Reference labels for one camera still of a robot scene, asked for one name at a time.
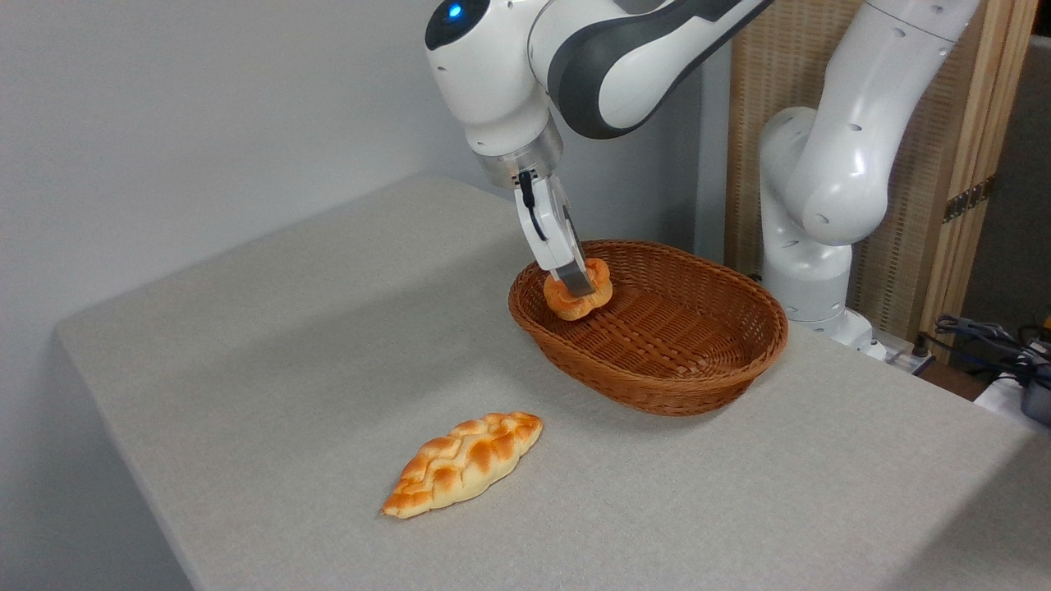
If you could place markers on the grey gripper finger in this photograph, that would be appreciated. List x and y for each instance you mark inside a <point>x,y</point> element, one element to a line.
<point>577,279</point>

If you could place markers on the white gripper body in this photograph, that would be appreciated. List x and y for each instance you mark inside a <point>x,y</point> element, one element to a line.
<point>542,238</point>

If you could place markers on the round orange bread bun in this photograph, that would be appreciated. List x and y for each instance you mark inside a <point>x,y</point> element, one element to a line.
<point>575,307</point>

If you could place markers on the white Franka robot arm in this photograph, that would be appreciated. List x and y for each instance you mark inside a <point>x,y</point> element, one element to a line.
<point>493,82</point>

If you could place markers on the brown wicker oval basket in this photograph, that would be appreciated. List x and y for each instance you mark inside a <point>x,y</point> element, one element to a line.
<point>657,361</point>

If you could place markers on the long braided bread loaf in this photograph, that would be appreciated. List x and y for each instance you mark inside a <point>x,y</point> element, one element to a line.
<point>460,468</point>

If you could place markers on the grey tablecloth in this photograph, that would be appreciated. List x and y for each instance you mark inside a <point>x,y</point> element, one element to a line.
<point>328,509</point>

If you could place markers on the brass screen hinge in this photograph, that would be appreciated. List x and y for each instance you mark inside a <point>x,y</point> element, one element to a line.
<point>969,199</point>

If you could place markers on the grey plastic device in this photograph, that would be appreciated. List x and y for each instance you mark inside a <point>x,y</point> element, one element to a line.
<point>1039,402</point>

